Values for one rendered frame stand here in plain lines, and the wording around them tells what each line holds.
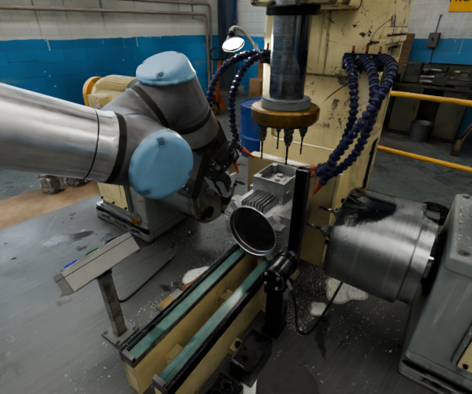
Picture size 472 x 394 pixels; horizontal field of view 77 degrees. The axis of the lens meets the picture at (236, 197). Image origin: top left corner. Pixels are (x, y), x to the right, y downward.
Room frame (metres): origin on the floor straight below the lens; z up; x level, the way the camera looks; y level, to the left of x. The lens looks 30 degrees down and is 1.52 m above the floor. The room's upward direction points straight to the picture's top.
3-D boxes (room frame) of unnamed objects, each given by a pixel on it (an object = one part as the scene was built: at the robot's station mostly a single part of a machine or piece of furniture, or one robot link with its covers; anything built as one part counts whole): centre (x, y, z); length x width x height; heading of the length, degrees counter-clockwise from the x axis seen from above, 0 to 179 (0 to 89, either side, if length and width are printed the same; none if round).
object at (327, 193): (0.90, -0.20, 0.97); 0.30 x 0.11 x 0.34; 55
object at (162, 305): (0.66, 0.15, 0.80); 0.21 x 0.05 x 0.01; 142
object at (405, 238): (0.58, -0.38, 1.04); 0.41 x 0.25 x 0.25; 55
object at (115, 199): (1.11, 0.38, 0.99); 0.35 x 0.31 x 0.37; 55
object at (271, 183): (0.79, -0.12, 1.11); 0.12 x 0.11 x 0.07; 144
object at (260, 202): (0.76, -0.10, 1.01); 0.20 x 0.19 x 0.19; 144
